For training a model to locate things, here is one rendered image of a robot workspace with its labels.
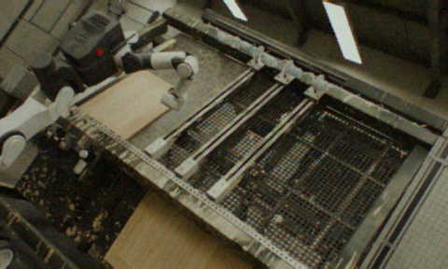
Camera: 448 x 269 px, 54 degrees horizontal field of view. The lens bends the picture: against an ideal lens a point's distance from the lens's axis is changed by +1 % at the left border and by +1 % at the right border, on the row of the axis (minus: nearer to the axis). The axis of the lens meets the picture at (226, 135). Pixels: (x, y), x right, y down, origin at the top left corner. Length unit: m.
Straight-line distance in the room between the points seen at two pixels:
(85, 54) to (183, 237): 1.12
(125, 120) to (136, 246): 0.76
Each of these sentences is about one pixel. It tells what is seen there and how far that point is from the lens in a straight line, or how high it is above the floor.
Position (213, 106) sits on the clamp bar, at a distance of 2.78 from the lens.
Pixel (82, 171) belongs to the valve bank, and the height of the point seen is 0.62.
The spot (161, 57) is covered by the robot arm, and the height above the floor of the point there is 1.39.
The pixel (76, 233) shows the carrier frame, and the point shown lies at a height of 0.25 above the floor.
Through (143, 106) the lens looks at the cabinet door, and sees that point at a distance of 2.88.
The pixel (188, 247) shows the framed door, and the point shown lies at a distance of 2.54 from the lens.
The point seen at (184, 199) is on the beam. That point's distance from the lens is 2.32.
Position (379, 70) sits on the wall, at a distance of 7.83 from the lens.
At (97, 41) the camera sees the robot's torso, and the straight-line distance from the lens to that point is 2.36.
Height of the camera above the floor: 1.07
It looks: 4 degrees up
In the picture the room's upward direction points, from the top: 33 degrees clockwise
